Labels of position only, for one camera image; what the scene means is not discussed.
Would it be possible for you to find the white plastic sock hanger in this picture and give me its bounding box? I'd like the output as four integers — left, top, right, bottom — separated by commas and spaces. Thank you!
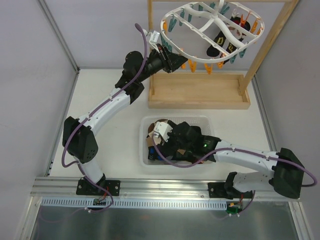
160, 0, 265, 66

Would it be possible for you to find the beige brown patterned sock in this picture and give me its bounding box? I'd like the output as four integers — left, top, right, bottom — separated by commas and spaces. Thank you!
145, 119, 173, 147

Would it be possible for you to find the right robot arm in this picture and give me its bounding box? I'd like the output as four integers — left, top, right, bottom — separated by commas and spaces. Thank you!
161, 121, 304, 199

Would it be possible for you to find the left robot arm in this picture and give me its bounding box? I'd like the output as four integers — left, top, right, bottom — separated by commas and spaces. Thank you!
62, 44, 188, 195

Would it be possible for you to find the wooden hanger stand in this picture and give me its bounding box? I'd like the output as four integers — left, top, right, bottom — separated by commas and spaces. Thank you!
147, 0, 297, 110

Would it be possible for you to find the teal clothespin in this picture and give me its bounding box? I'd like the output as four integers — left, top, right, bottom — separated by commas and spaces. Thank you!
161, 37, 173, 52
168, 15, 177, 33

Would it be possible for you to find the orange clothespin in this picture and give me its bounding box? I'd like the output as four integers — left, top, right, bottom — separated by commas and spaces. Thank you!
188, 59, 197, 73
240, 11, 251, 28

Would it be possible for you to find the white plastic laundry basket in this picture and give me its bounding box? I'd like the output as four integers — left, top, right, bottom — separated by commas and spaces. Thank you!
139, 116, 220, 171

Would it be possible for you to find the black blue patterned sock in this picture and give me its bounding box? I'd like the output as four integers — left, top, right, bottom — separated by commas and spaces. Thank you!
148, 146, 170, 161

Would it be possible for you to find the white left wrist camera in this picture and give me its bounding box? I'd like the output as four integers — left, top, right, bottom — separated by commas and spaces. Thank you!
145, 30, 160, 53

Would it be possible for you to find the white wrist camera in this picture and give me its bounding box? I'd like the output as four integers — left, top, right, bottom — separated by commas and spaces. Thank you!
145, 30, 160, 53
153, 121, 173, 142

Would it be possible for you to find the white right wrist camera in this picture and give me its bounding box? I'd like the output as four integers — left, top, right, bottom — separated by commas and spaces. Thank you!
153, 121, 173, 142

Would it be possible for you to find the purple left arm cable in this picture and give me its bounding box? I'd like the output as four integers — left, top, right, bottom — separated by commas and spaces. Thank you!
61, 22, 148, 168

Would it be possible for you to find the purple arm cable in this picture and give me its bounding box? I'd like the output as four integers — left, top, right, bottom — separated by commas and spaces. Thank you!
61, 22, 148, 168
152, 131, 316, 187

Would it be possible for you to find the aluminium mounting rail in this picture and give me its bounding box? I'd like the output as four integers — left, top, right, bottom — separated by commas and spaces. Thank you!
29, 176, 301, 201

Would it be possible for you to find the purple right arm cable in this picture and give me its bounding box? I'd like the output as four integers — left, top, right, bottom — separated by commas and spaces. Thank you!
152, 131, 316, 187

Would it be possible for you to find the white slotted cable duct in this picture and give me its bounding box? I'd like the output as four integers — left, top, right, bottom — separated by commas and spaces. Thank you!
41, 197, 227, 211

